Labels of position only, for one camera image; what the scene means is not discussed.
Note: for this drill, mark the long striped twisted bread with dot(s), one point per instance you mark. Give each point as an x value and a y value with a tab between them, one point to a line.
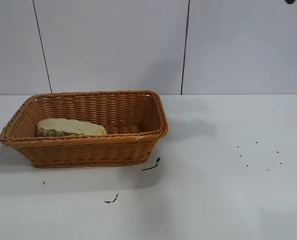
71	127

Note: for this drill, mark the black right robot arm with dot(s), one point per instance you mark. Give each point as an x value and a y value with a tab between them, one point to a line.
290	1

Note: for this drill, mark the brown woven wicker basket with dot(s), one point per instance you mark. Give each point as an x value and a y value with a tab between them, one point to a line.
88	150

